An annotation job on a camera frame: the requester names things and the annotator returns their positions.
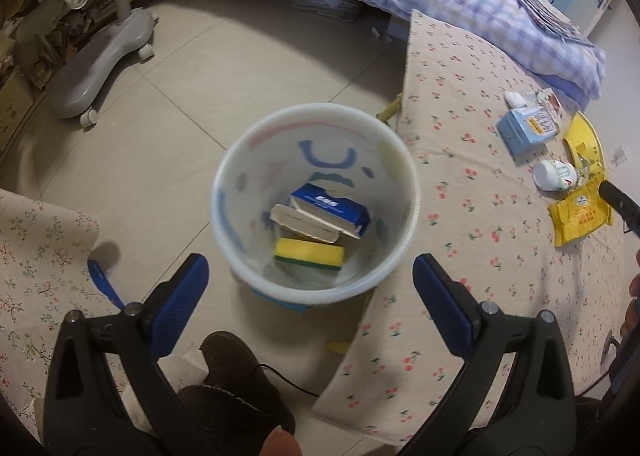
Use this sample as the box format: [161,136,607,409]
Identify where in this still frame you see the yellow snack bag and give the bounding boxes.
[548,173,613,248]

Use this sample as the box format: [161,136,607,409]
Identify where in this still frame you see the white plastic bottle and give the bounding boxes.
[532,160,578,193]

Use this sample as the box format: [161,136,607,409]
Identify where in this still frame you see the light blue tissue pack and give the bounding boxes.
[497,106,559,158]

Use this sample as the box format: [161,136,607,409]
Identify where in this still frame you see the white snack wrapper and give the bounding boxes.
[535,88,564,125]

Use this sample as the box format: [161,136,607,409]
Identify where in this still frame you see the dark blue oat carton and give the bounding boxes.
[290,183,371,239]

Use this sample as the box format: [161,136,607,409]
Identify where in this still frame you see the yellow green sponge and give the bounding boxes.
[273,238,345,271]

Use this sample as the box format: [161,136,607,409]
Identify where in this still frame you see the small white tissue wad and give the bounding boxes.
[503,90,527,109]

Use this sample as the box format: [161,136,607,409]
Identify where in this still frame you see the yellow paper bowl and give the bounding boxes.
[563,111,606,179]

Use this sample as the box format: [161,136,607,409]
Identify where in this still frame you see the white cartoon trash bin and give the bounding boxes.
[210,102,420,306]

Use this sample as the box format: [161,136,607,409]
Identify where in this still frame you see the person's right hand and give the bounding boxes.
[620,274,640,337]

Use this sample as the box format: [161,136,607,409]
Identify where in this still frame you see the person's left hand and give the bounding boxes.
[259,427,303,456]

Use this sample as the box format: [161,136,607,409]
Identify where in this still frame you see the blue plastic strip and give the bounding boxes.
[87,259,125,309]

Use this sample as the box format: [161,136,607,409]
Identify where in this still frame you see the brown slipper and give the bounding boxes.
[178,331,296,455]

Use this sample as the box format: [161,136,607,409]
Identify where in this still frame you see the folded striped cloth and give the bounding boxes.
[517,0,593,47]

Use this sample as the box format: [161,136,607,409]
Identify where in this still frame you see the grey swivel chair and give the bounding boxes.
[1,0,157,127]

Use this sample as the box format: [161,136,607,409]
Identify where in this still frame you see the cardboard box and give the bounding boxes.
[0,68,41,153]

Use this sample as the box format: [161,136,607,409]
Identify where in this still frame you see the wall socket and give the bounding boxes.
[611,147,628,167]

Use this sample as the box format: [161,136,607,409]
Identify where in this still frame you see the black cable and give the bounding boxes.
[257,362,321,400]

